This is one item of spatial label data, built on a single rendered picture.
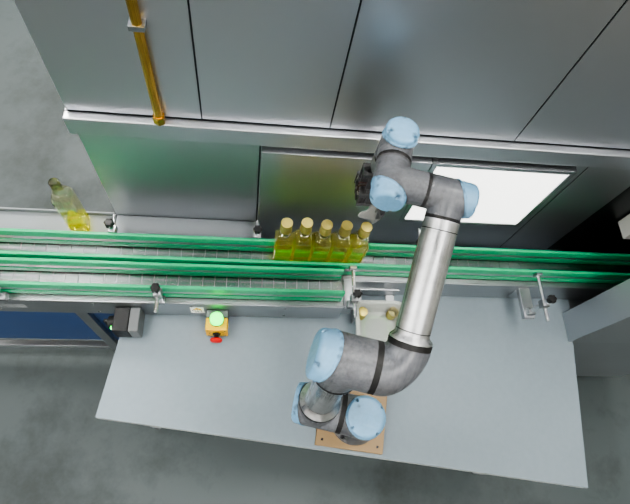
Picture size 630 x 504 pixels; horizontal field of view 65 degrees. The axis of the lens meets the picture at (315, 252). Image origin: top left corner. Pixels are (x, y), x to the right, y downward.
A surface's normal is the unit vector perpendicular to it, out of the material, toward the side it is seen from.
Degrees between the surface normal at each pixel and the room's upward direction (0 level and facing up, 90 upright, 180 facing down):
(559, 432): 0
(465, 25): 90
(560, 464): 0
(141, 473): 0
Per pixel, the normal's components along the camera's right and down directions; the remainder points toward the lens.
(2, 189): 0.13, -0.41
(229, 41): 0.02, 0.91
